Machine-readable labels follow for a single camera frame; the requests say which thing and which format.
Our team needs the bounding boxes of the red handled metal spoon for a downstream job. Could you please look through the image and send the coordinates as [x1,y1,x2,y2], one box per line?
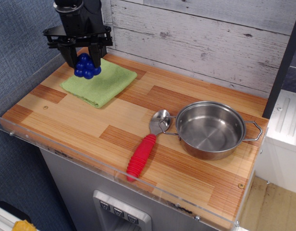
[126,110,171,182]

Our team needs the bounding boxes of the dark grey post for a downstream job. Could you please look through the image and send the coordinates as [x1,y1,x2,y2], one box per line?
[99,0,108,58]
[262,21,296,119]

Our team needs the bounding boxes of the blue toy grapes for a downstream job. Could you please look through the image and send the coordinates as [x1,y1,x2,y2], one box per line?
[74,53,101,79]

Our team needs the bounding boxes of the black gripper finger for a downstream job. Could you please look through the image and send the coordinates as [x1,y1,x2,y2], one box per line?
[88,43,101,68]
[58,44,77,69]

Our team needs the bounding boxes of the white toy sink unit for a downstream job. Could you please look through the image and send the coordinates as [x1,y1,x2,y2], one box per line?
[255,90,296,193]

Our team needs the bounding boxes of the stainless steel pot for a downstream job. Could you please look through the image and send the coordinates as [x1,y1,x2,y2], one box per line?
[172,101,263,160]

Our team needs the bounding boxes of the dark grey left post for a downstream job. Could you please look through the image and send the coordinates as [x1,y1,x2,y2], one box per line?
[99,0,108,58]

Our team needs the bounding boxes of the clear acrylic guard rail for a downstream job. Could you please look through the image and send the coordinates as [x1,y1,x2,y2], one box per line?
[0,50,268,231]

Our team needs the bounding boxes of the silver dispenser button panel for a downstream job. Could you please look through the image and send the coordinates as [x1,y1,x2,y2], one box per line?
[93,190,152,231]

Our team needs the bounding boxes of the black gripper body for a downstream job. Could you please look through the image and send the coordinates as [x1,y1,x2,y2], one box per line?
[43,0,113,48]

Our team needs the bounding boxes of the dark grey right post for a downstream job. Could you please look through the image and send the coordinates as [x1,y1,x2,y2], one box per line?
[262,21,296,119]

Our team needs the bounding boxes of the black and white frame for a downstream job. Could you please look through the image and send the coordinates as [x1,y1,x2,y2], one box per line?
[0,201,31,231]

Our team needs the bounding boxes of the green folded towel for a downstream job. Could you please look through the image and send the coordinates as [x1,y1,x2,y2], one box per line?
[60,59,137,108]

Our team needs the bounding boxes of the grey toy fridge cabinet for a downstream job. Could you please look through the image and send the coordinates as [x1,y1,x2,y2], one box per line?
[38,146,217,231]

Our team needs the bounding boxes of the yellow tape piece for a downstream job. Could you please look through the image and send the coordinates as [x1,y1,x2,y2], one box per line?
[12,220,37,231]

